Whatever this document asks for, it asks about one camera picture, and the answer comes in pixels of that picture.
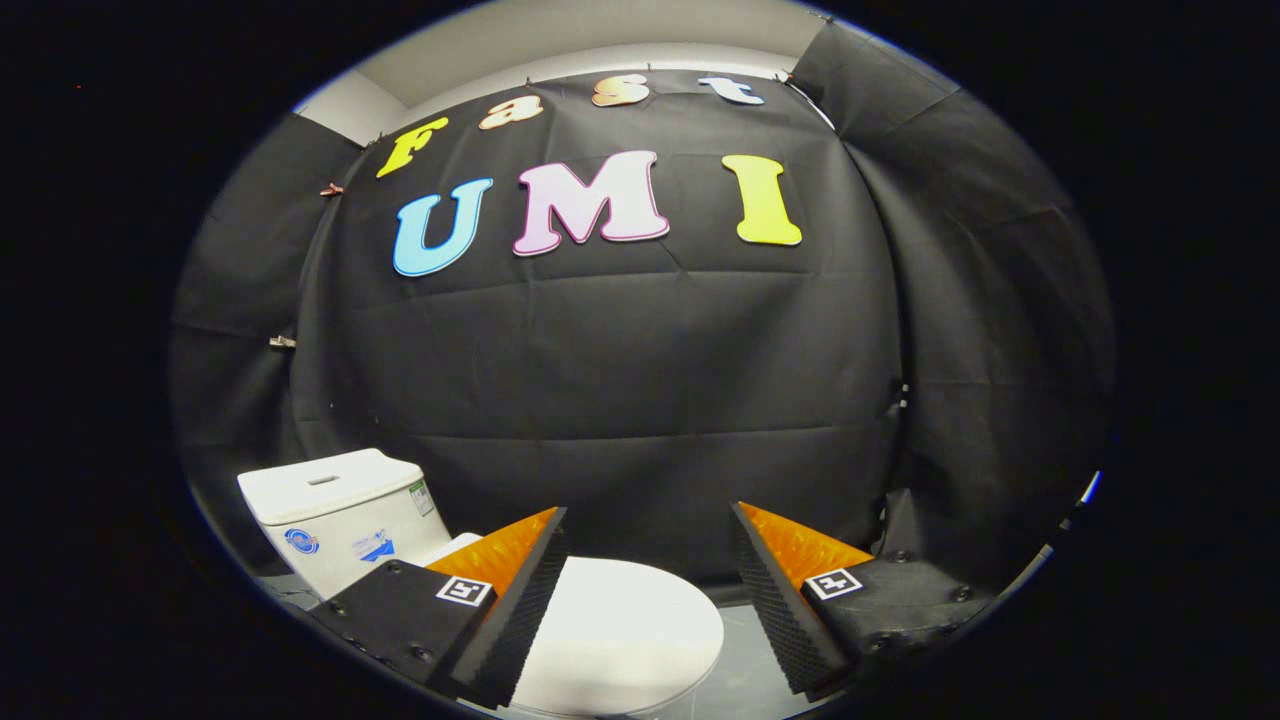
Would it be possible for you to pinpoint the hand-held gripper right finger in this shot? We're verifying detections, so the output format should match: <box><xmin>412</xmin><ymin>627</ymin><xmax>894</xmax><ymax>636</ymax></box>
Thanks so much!
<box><xmin>729</xmin><ymin>500</ymin><xmax>1001</xmax><ymax>701</ymax></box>

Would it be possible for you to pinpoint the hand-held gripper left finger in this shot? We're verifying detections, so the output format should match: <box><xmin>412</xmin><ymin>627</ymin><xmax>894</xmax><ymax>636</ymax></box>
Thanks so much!
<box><xmin>310</xmin><ymin>506</ymin><xmax>574</xmax><ymax>709</ymax></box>

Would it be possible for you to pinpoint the white toilet lid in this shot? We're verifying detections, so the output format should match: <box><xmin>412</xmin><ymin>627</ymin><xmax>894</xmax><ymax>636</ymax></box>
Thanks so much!
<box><xmin>415</xmin><ymin>532</ymin><xmax>726</xmax><ymax>720</ymax></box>

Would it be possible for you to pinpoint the black backdrop cloth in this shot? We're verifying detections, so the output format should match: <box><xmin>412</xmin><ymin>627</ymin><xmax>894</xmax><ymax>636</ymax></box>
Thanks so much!
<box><xmin>170</xmin><ymin>18</ymin><xmax>1119</xmax><ymax>606</ymax></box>

